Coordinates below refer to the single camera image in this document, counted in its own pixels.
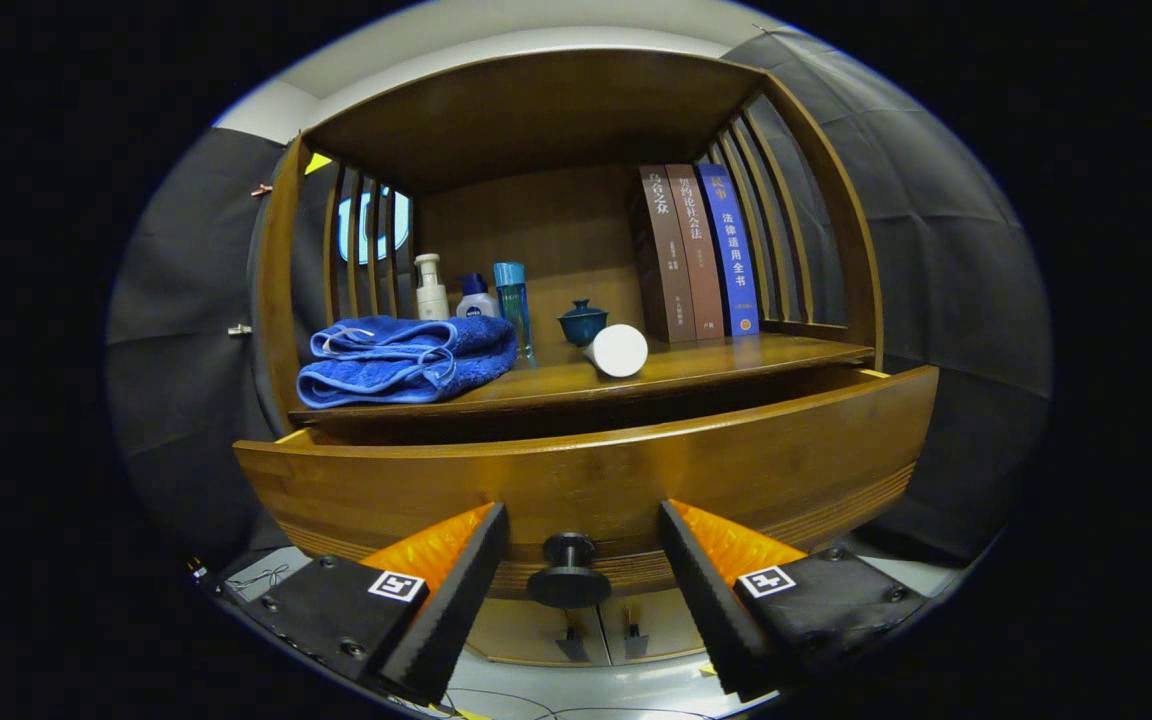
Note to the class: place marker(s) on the wooden drawer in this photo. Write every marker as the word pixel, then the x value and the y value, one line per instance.
pixel 586 480

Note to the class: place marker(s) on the reddish brown book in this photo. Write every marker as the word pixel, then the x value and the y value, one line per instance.
pixel 701 260

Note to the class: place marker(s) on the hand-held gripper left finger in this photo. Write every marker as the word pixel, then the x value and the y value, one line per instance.
pixel 456 610

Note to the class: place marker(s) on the wooden cabinet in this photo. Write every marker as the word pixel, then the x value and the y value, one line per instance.
pixel 536 110

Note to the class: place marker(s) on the wooden cabinet door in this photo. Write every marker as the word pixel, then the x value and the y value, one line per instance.
pixel 526 630
pixel 666 625

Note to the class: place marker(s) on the wooden countertop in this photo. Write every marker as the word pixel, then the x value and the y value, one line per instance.
pixel 716 362

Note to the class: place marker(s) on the dark brown book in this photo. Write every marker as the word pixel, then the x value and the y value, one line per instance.
pixel 671 260

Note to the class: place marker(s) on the white pump bottle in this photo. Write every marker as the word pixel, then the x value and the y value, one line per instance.
pixel 432 300

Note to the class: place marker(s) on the black drawer knob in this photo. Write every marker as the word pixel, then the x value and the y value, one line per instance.
pixel 568 585

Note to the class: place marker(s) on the white green-capped tube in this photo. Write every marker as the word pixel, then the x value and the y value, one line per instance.
pixel 619 350

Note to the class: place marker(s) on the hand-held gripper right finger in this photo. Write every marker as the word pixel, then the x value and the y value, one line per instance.
pixel 711 610

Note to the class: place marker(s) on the blue book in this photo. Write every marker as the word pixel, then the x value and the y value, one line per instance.
pixel 734 260

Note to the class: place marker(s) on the folded blue towel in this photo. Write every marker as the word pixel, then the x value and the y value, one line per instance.
pixel 406 375

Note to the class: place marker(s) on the clear blue-cap bottle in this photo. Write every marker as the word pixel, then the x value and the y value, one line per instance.
pixel 513 300

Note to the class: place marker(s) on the blue lidded teacup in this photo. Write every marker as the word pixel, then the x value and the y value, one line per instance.
pixel 582 325

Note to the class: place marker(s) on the white blue-cap lotion bottle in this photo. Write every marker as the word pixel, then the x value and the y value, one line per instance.
pixel 477 305

